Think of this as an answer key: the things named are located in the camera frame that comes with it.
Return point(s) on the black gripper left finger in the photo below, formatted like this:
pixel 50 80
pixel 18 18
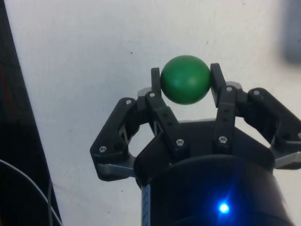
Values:
pixel 110 131

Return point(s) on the green ball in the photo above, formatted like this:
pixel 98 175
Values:
pixel 185 79

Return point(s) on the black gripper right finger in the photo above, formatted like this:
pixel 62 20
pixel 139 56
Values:
pixel 268 106

